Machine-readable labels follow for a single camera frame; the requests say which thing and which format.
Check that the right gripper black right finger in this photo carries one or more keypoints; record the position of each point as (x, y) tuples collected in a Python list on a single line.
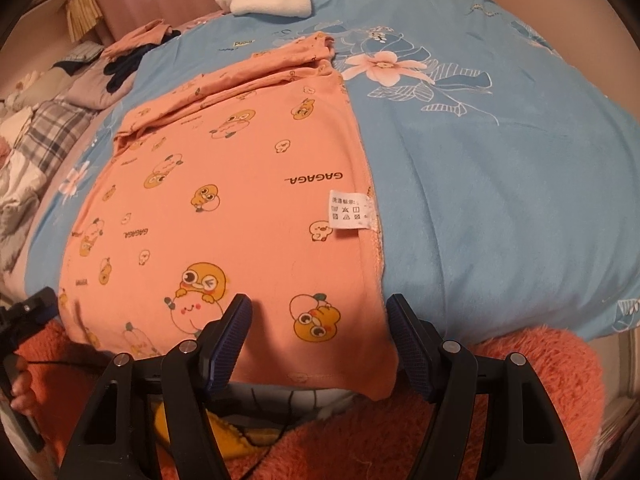
[(523, 436)]

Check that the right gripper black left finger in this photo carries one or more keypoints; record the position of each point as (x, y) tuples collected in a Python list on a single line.
[(115, 436)]

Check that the orange cartoon print baby onesie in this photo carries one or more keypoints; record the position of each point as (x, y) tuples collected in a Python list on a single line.
[(247, 180)]

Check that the person's left hand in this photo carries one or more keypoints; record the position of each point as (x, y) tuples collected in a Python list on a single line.
[(23, 397)]

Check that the white crumpled cloth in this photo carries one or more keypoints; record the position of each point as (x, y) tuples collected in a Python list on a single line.
[(21, 179)]

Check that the orange fluffy garment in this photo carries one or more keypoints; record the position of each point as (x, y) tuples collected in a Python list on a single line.
[(371, 440)]

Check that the plaid grey blanket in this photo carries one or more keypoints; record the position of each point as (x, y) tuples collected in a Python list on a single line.
[(56, 128)]

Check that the black and white plush toy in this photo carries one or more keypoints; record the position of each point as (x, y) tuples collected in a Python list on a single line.
[(20, 87)]

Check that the beige pillow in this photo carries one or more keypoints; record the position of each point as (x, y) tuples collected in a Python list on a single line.
[(50, 84)]

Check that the mauve pillow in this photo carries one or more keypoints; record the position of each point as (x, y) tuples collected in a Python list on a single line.
[(89, 89)]

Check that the dark navy garment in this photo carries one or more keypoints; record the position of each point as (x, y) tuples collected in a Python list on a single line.
[(125, 65)]

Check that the blue floral bed quilt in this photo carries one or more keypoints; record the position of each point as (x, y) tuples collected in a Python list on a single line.
[(508, 186)]

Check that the striped folded cloth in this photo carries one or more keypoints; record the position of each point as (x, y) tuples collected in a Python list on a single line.
[(83, 54)]

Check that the tan tasselled hanging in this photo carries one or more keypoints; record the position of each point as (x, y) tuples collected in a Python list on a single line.
[(82, 16)]

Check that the pink folded garment on pillow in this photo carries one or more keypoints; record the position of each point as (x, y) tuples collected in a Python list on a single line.
[(152, 33)]

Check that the small pink patterned cloth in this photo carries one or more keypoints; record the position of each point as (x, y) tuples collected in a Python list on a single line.
[(201, 20)]

